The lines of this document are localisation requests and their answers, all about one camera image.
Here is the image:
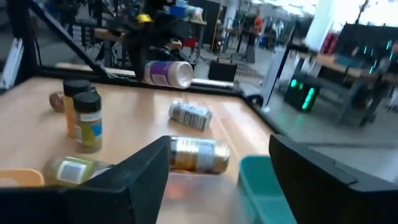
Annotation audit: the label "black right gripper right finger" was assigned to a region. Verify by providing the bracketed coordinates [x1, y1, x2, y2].
[268, 134, 398, 224]

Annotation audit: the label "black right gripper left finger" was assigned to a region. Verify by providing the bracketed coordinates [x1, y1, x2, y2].
[0, 135, 172, 224]

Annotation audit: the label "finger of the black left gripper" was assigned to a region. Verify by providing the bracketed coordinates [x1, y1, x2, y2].
[129, 52, 149, 82]

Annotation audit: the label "white bottle purple label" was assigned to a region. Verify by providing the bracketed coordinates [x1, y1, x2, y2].
[143, 60, 194, 90]

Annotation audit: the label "green spice jar white label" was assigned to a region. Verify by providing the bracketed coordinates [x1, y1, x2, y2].
[42, 155, 114, 187]

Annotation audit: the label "grey label spice jar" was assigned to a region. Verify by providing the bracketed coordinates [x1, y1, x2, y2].
[168, 100, 213, 131]

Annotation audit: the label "olive spice jar yellow label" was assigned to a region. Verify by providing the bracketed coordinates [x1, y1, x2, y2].
[73, 91, 103, 154]

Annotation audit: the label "gold lid spice jar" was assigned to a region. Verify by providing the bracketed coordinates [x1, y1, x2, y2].
[169, 136, 231, 175]
[49, 91, 66, 113]

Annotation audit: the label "tall orange spice jar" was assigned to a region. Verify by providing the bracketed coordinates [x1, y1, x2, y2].
[63, 79, 93, 139]

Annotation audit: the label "teal plastic bin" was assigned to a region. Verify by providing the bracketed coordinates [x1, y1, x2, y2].
[238, 154, 298, 224]

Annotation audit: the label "black case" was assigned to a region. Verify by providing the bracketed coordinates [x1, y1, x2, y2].
[208, 60, 238, 82]

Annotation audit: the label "small yellow plastic bin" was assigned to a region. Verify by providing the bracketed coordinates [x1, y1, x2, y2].
[0, 167, 46, 188]

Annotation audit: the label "black machine green lights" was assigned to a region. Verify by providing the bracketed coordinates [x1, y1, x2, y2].
[283, 74, 321, 113]

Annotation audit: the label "white base stanchion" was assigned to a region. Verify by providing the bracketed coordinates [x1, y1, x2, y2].
[260, 43, 295, 113]

